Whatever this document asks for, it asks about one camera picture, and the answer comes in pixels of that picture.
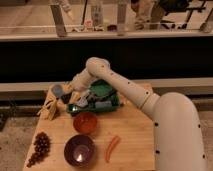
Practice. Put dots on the light blue sponge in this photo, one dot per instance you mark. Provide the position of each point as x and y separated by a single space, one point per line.
106 104

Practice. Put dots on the green plastic tray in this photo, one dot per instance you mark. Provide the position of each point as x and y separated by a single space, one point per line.
100 91

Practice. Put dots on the purple bowl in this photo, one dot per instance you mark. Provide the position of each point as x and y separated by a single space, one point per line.
79 150

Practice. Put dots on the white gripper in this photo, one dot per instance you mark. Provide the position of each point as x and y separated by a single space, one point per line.
69 88

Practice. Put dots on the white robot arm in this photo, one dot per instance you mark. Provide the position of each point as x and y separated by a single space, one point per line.
178 140

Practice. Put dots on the grey blue cup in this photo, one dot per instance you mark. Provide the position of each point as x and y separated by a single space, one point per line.
57 90

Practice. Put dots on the orange carrot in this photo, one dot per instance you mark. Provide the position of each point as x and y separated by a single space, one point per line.
115 140

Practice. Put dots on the black eraser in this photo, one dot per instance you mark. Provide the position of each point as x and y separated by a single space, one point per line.
66 98

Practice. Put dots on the orange bowl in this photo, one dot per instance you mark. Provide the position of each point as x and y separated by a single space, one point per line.
85 122

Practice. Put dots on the crumpled white cloth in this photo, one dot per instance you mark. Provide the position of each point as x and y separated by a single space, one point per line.
82 102

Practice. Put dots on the wooden board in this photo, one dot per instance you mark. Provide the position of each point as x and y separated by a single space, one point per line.
134 152

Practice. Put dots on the bunch of dark grapes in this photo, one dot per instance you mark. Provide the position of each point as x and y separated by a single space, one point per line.
41 149

